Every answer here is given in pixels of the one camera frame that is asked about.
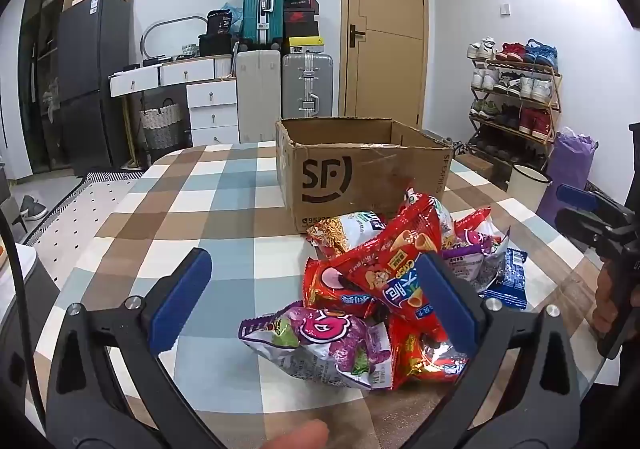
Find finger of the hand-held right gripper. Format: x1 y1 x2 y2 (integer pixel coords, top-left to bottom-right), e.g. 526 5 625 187
555 183 636 226
555 206 626 261

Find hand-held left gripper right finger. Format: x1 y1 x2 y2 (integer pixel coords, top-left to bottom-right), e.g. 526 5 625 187
410 254 601 449

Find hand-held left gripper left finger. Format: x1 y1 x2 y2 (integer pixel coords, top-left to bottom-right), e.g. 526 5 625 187
44 248 236 449

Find white purple snack packet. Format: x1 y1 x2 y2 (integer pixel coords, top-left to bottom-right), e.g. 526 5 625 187
442 206 511 292

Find shiny red snack packet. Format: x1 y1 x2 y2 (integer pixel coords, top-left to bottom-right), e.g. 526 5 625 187
387 314 471 390

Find blue snack packet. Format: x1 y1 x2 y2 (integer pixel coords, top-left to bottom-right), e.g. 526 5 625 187
482 248 528 312

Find red cone snack packet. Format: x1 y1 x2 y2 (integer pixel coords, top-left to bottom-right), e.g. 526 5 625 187
330 209 443 330

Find red green snack packet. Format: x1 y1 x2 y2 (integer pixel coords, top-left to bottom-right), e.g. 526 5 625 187
400 187 457 250

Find red pink snack packet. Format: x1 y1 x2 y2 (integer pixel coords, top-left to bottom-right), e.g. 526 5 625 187
302 258 383 320

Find noodle snack packet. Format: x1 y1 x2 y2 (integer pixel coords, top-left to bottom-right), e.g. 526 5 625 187
306 211 388 260

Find brown cardboard box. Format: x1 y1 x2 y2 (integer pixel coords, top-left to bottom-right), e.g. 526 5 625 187
275 116 456 234

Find person's right hand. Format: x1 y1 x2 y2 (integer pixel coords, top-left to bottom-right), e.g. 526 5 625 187
591 259 640 347

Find person's left hand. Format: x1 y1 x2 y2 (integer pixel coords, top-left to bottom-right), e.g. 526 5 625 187
260 420 331 449

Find purple bag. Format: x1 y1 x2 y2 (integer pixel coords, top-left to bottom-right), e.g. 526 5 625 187
537 129 598 225

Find white bin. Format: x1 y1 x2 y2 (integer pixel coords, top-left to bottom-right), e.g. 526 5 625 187
506 164 551 214

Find small cardboard box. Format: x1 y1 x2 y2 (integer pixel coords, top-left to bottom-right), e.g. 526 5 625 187
455 154 511 184

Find shoe rack with shoes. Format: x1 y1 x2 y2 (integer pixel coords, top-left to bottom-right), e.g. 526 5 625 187
466 36 560 164

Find wooden shoe rack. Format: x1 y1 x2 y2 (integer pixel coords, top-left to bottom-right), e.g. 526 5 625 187
467 56 563 170

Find patterned white rug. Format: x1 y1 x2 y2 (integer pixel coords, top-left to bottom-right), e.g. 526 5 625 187
22 171 146 260

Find grey slippers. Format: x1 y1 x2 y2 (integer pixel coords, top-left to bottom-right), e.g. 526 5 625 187
19 195 48 222

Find woven laundry basket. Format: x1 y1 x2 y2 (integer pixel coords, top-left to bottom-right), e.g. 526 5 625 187
139 99 186 150

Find white drawer dresser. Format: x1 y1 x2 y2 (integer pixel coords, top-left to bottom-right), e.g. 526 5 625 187
109 54 241 147

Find beige suitcase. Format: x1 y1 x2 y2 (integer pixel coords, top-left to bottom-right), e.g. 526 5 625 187
236 49 282 144

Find black refrigerator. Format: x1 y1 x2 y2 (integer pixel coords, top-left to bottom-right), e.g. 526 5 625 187
57 0 133 177

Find wooden door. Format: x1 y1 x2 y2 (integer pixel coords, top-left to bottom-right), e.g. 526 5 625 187
341 0 430 127

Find silver suitcase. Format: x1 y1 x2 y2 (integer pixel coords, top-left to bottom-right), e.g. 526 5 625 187
281 53 335 120

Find black storage box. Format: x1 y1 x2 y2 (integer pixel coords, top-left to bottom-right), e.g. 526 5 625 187
198 33 241 57

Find curved metal hoop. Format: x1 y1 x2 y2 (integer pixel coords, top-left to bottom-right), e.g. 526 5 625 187
140 16 208 62

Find black bag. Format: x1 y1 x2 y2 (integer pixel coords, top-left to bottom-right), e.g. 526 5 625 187
207 11 236 37

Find dark glass wardrobe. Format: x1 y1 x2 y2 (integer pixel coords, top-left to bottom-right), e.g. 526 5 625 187
17 0 106 170

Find yellow black box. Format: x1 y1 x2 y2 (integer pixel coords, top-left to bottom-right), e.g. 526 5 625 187
287 35 326 54

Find blue plastic bag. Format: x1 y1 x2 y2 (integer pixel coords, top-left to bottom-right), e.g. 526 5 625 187
220 1 246 24

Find red black shoebox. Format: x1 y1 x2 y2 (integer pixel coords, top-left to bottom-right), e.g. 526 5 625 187
284 9 320 37

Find teal suitcase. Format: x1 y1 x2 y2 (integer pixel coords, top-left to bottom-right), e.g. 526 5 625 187
242 0 286 50

